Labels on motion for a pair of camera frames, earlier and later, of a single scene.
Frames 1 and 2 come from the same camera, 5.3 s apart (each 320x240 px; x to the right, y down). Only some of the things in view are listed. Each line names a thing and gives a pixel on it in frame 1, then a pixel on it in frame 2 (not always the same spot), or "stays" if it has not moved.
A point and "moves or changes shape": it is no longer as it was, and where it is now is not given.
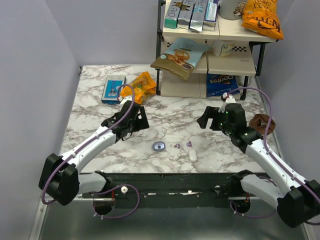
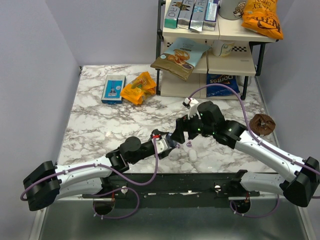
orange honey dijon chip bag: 262,16 stays
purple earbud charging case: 158,146 moves or changes shape
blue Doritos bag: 217,84 stays
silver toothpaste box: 185,14 stays
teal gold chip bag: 180,59 stays
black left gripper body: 131,126 → 154,133
